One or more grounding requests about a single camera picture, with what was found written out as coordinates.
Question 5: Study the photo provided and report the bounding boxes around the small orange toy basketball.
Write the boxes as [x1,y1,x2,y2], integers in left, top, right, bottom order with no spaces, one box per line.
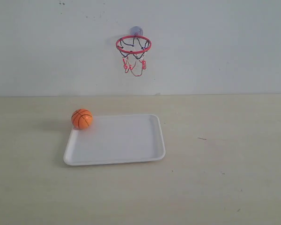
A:
[71,109,93,130]

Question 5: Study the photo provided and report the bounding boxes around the red mini basketball hoop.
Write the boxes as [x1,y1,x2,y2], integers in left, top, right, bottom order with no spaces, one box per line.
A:
[115,35,152,77]

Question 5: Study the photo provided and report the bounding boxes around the white rectangular plastic tray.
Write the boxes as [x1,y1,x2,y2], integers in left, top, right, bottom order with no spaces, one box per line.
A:
[63,114,166,166]

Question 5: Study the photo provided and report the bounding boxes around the clear suction cup mount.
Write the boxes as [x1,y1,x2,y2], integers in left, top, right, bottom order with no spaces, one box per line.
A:
[129,26,143,36]

